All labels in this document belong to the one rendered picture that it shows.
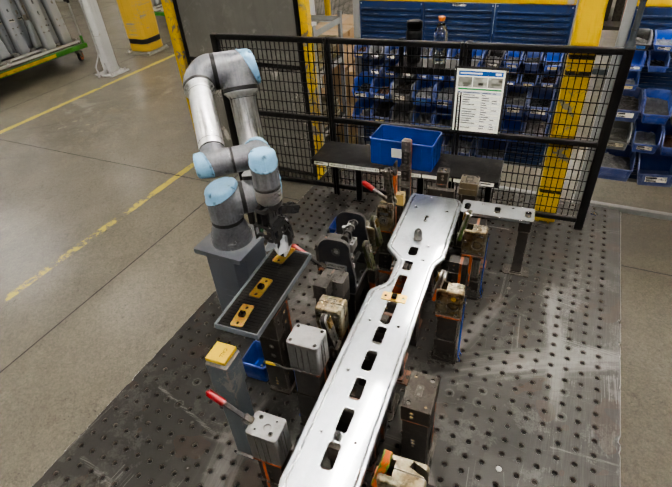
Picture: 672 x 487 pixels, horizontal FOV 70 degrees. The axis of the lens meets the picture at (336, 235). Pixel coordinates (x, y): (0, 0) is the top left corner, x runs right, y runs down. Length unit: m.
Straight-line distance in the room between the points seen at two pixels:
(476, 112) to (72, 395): 2.53
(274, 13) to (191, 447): 2.86
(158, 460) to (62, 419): 1.30
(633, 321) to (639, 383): 0.45
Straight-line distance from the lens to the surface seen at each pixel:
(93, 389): 3.04
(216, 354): 1.33
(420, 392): 1.36
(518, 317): 2.06
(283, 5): 3.65
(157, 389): 1.93
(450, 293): 1.61
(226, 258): 1.72
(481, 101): 2.31
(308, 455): 1.31
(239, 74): 1.66
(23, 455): 2.97
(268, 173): 1.31
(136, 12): 8.95
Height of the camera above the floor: 2.14
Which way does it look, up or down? 36 degrees down
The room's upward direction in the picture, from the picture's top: 5 degrees counter-clockwise
